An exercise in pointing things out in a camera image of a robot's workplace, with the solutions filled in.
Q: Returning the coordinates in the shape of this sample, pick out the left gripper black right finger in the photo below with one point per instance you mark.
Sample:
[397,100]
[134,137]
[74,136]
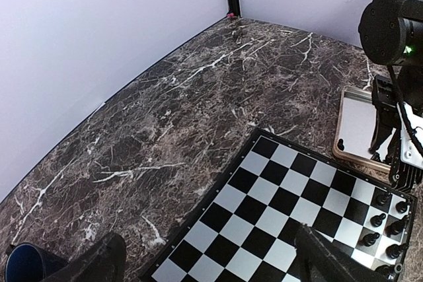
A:
[319,260]

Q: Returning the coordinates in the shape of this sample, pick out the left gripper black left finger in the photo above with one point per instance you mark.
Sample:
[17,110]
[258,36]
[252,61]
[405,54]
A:
[104,261]

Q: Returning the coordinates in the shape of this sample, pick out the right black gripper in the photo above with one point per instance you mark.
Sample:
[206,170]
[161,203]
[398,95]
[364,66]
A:
[387,116]

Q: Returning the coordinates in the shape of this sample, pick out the black chess piece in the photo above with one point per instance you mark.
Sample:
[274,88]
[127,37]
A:
[395,250]
[390,272]
[382,199]
[397,227]
[401,207]
[370,239]
[377,220]

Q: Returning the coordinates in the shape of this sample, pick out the dark blue cup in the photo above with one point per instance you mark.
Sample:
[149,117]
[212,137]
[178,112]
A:
[27,262]

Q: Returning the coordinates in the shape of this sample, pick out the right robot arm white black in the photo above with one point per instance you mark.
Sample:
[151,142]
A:
[391,35]

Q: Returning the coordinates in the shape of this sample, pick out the black chess piece tray corner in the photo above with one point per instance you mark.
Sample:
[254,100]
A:
[340,144]

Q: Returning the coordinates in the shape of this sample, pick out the black grey chess board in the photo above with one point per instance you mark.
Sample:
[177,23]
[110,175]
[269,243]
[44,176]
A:
[244,229]

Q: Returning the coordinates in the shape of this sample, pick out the wooden tray with dark base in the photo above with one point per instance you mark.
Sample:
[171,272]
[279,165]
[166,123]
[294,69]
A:
[355,125]

